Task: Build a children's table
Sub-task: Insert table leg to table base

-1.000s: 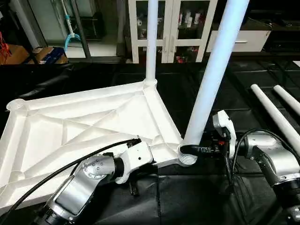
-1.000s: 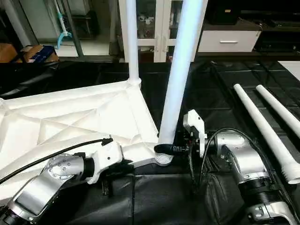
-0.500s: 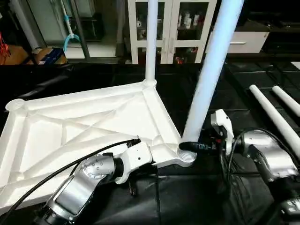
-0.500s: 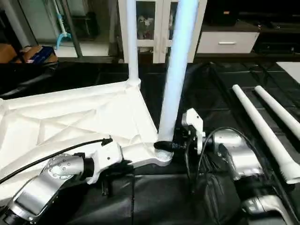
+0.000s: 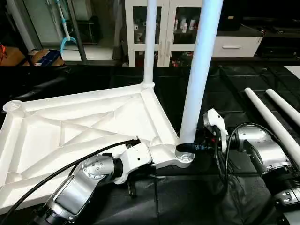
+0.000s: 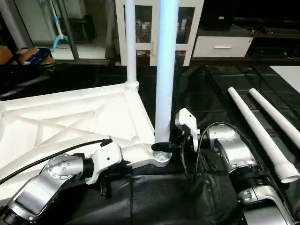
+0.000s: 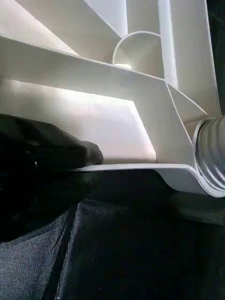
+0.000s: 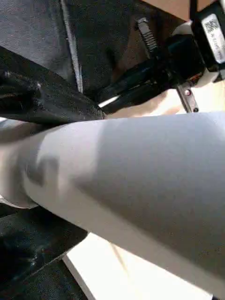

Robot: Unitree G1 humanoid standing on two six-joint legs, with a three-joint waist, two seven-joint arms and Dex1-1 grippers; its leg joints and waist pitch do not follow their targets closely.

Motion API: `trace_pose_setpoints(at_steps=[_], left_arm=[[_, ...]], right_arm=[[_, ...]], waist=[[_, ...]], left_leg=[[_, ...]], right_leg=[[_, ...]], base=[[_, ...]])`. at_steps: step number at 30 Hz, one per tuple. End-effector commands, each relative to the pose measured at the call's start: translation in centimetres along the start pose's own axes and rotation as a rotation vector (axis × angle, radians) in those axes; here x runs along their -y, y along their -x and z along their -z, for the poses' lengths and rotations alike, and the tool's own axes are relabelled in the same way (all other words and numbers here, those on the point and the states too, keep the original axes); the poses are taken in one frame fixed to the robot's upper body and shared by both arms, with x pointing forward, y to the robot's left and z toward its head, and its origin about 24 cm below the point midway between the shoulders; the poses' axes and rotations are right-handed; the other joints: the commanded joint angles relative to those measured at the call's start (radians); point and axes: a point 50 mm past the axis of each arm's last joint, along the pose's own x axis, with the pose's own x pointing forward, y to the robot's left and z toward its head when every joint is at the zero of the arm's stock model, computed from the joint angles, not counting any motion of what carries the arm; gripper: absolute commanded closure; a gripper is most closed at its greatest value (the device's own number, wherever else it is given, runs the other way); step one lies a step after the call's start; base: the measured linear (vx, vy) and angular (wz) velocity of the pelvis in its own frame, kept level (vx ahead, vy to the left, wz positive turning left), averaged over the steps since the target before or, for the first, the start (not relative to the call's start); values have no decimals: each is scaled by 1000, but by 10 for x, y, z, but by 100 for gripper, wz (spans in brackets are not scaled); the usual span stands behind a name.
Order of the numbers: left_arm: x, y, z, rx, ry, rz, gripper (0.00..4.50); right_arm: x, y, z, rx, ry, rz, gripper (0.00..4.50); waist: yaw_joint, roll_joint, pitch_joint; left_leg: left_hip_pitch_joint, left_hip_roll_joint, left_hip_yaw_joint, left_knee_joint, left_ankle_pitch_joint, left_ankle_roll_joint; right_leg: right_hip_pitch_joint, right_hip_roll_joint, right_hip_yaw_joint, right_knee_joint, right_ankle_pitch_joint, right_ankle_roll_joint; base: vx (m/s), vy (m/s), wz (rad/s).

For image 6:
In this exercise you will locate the light blue hooked pole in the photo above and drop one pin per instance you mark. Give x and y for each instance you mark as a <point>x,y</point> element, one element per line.
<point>58,33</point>

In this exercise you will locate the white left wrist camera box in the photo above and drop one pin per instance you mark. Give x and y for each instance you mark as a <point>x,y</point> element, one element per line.
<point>105,161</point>

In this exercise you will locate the white drawer unit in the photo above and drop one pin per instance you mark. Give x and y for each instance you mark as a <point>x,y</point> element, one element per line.
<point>222,47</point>

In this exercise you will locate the white flat board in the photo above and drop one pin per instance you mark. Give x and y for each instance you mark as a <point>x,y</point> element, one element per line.
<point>288,77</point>

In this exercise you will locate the white plastic table leg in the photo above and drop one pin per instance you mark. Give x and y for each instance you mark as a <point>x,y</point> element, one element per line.
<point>131,42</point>
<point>260,131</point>
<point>165,70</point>
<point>276,115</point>

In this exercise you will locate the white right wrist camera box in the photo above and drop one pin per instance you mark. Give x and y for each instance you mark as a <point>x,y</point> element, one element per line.
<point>186,124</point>

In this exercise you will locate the white plastic table top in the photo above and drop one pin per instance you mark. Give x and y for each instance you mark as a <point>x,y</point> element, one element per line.
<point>56,122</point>

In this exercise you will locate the brown cardboard box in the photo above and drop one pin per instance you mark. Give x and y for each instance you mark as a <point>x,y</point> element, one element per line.
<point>9,55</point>

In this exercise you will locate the black work mat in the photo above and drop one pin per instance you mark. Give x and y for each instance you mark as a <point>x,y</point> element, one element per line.
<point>206,89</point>

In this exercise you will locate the blue plastic bag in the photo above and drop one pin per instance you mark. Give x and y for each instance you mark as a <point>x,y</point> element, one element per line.
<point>40,55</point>

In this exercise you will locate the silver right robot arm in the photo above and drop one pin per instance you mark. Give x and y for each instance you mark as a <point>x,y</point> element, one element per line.
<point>239,159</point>

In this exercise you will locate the white glass-door cabinet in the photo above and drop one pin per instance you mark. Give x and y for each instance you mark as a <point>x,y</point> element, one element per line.
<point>145,33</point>

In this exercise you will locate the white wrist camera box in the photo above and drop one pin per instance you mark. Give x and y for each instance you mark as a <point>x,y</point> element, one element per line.
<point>186,124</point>
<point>105,161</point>

